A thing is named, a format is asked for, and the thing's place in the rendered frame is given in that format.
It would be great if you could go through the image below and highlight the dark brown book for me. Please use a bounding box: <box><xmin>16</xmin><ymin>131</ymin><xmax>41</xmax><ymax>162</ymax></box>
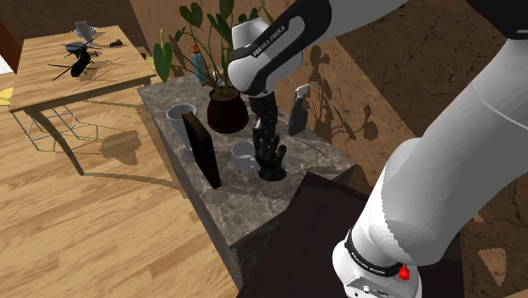
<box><xmin>181</xmin><ymin>110</ymin><xmax>222</xmax><ymax>190</ymax></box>

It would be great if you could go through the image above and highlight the green plant in brown pot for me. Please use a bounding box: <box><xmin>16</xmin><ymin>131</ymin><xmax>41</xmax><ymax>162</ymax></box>
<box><xmin>152</xmin><ymin>0</ymin><xmax>276</xmax><ymax>135</ymax></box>

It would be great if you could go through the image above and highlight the dark maroon robot stand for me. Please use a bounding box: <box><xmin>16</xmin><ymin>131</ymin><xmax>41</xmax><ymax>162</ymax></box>
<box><xmin>237</xmin><ymin>171</ymin><xmax>466</xmax><ymax>298</ymax></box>

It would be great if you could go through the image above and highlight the grey marble cabinet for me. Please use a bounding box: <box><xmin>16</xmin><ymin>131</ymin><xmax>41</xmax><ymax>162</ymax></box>
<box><xmin>136</xmin><ymin>74</ymin><xmax>356</xmax><ymax>290</ymax></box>

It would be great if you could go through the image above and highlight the wooden table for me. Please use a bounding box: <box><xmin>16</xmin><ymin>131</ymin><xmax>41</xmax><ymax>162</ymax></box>
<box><xmin>8</xmin><ymin>20</ymin><xmax>157</xmax><ymax>177</ymax></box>

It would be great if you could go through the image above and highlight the blue soap dispenser bottle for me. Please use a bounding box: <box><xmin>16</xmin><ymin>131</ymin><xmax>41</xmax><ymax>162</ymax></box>
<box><xmin>188</xmin><ymin>43</ymin><xmax>207</xmax><ymax>86</ymax></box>

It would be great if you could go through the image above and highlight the grey spray bottle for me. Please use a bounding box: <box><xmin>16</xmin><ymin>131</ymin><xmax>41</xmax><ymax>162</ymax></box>
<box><xmin>287</xmin><ymin>83</ymin><xmax>311</xmax><ymax>137</ymax></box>

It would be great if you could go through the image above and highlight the metal wire basket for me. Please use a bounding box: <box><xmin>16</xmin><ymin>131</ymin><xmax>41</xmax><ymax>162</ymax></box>
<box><xmin>11</xmin><ymin>105</ymin><xmax>78</xmax><ymax>153</ymax></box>

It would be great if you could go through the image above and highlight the tall grey cup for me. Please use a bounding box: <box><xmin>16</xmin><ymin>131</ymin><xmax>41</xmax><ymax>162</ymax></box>
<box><xmin>166</xmin><ymin>102</ymin><xmax>198</xmax><ymax>163</ymax></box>

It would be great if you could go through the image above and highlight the black hand figure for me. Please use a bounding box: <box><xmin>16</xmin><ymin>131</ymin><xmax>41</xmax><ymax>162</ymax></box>
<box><xmin>251</xmin><ymin>126</ymin><xmax>288</xmax><ymax>183</ymax></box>

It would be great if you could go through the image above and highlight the white mug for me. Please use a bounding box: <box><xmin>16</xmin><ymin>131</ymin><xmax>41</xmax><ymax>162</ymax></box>
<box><xmin>230</xmin><ymin>141</ymin><xmax>260</xmax><ymax>174</ymax></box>

